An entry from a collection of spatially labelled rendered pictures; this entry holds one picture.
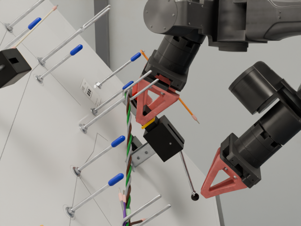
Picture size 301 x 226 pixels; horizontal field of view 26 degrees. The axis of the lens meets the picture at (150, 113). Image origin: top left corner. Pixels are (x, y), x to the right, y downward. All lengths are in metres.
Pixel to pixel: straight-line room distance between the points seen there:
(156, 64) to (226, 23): 0.13
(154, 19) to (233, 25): 0.11
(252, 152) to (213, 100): 1.33
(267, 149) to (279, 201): 1.54
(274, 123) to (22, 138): 0.40
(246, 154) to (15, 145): 0.40
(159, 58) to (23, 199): 0.36
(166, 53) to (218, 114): 1.40
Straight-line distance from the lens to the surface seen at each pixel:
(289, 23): 0.90
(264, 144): 1.04
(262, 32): 0.92
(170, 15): 0.92
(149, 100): 1.27
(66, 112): 0.99
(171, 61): 1.00
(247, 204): 2.58
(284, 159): 2.48
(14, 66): 0.76
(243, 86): 1.04
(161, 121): 1.05
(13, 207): 0.73
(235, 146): 1.05
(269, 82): 1.05
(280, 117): 1.03
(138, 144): 1.14
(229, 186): 1.07
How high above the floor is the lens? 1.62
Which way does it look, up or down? 26 degrees down
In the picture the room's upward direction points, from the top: straight up
